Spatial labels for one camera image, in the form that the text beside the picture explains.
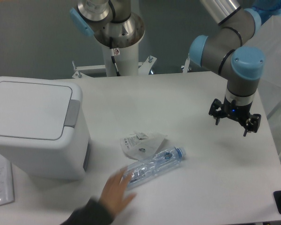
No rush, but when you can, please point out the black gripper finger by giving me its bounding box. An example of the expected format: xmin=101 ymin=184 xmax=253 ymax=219
xmin=208 ymin=98 xmax=225 ymax=125
xmin=243 ymin=114 xmax=261 ymax=137

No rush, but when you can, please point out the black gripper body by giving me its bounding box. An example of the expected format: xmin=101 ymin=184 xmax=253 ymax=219
xmin=221 ymin=97 xmax=253 ymax=122

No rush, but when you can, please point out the clear plastic water bottle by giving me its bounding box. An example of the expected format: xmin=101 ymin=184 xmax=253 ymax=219
xmin=123 ymin=147 xmax=186 ymax=190

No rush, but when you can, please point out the white trash can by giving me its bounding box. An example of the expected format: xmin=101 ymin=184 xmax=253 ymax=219
xmin=0 ymin=76 xmax=90 ymax=180

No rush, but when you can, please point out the dark sleeved forearm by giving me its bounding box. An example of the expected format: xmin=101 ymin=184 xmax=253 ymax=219
xmin=61 ymin=198 xmax=114 ymax=225

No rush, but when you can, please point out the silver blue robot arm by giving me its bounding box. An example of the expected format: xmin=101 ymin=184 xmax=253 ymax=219
xmin=69 ymin=0 xmax=265 ymax=133

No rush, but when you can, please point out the bare human hand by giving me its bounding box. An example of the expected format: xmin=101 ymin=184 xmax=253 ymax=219
xmin=98 ymin=168 xmax=136 ymax=218

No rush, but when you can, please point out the translucent plastic storage box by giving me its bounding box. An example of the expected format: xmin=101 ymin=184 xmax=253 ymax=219
xmin=254 ymin=16 xmax=281 ymax=161

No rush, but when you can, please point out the clear plastic packaging bag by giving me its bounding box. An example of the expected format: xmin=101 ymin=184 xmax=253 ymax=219
xmin=120 ymin=131 xmax=167 ymax=161

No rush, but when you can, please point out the blue plastic bag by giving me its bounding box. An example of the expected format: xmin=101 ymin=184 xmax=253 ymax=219
xmin=251 ymin=0 xmax=281 ymax=25

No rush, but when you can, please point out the white paper sheet in sleeve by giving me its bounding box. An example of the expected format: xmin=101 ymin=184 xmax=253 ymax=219
xmin=0 ymin=154 xmax=15 ymax=206

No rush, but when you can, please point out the white pedestal base frame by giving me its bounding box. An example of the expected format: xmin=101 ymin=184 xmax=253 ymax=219
xmin=71 ymin=53 xmax=192 ymax=79

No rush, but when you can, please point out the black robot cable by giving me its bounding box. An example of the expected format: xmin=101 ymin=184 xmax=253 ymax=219
xmin=108 ymin=37 xmax=121 ymax=77

